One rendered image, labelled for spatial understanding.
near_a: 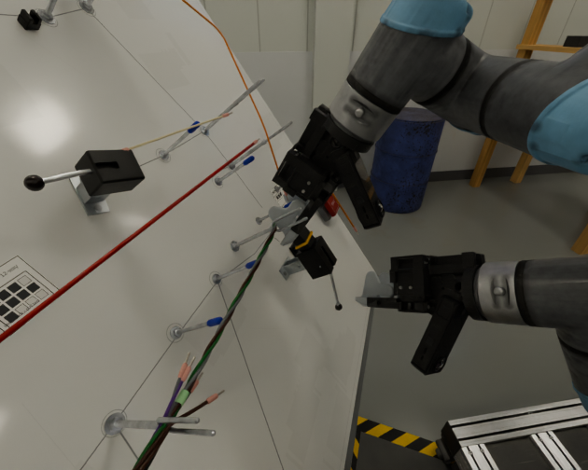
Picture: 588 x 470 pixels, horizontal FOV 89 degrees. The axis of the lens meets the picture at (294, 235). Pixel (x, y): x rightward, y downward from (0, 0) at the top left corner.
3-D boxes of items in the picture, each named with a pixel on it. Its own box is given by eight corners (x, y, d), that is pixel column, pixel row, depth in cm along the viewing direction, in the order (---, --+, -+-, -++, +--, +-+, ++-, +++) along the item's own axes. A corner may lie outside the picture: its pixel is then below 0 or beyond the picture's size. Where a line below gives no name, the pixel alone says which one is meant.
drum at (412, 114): (406, 186, 332) (427, 104, 282) (432, 212, 288) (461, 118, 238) (359, 190, 326) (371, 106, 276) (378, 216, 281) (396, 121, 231)
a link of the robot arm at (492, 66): (517, 158, 34) (452, 118, 29) (455, 130, 43) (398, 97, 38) (576, 88, 30) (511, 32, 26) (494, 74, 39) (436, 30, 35)
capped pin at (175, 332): (167, 331, 34) (213, 318, 30) (176, 324, 36) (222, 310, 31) (174, 341, 35) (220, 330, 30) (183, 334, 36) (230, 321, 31)
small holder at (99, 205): (-2, 184, 27) (19, 144, 23) (101, 173, 35) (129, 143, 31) (21, 229, 27) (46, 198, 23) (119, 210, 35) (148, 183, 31)
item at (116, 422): (130, 419, 29) (222, 421, 21) (116, 439, 27) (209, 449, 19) (113, 407, 28) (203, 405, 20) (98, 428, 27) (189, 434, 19)
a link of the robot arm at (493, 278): (540, 324, 36) (516, 327, 31) (497, 322, 39) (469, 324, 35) (533, 263, 37) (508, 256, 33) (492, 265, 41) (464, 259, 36)
